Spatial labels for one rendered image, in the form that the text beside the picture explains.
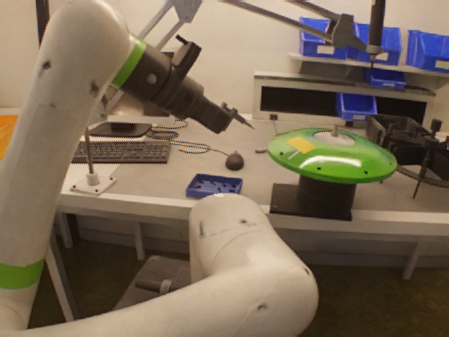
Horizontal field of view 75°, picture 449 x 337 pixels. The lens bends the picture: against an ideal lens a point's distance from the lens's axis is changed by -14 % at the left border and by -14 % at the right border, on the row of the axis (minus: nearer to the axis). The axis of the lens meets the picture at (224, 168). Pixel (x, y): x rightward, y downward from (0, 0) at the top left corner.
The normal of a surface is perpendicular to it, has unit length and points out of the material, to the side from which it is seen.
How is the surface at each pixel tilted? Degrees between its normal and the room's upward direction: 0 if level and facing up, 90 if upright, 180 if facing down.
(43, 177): 95
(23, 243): 95
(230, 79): 90
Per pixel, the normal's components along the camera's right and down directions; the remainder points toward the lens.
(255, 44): -0.12, 0.40
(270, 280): -0.08, -0.68
